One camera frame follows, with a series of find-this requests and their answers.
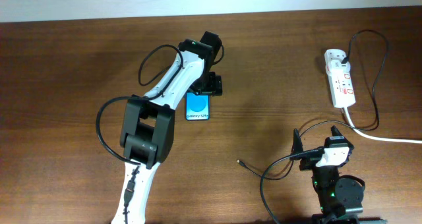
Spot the white power strip cord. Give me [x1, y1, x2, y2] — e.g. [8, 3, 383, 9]
[341, 106, 422, 144]

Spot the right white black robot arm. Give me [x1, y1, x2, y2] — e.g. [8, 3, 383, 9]
[291, 126, 365, 223]

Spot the white power strip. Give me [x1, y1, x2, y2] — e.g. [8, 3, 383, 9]
[324, 49, 356, 109]

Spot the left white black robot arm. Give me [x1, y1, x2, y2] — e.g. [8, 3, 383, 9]
[111, 32, 224, 223]

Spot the thin black charging cable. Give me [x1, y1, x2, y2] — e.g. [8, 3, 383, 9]
[236, 29, 389, 181]

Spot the white USB charger plug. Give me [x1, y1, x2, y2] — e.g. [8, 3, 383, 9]
[330, 59, 350, 72]

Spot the blue screen smartphone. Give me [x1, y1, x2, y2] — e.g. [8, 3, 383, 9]
[185, 92, 210, 121]

